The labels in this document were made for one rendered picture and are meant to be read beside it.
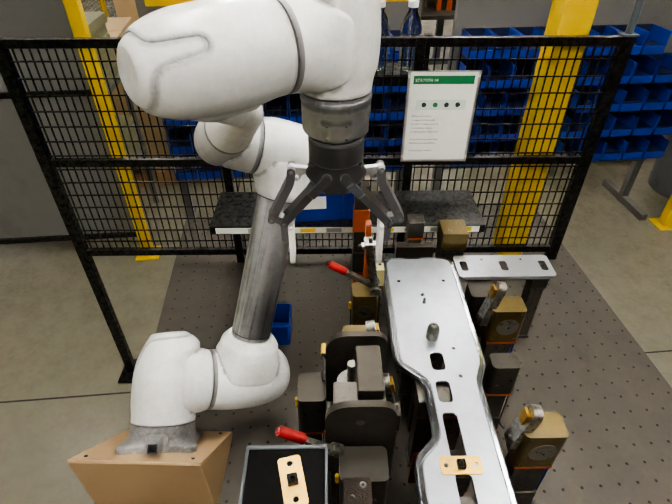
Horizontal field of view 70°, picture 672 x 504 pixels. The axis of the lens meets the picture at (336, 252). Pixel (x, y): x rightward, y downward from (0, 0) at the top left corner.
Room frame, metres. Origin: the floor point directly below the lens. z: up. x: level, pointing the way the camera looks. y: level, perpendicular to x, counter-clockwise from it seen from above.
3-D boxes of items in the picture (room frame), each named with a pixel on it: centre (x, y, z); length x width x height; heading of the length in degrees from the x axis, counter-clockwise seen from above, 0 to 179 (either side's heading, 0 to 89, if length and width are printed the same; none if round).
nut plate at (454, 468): (0.49, -0.25, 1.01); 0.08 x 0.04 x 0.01; 91
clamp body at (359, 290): (0.96, -0.06, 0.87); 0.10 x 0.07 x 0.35; 91
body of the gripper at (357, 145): (0.60, 0.00, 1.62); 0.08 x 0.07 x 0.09; 91
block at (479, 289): (1.04, -0.45, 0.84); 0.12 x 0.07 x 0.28; 91
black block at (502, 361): (0.77, -0.43, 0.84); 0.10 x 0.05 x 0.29; 91
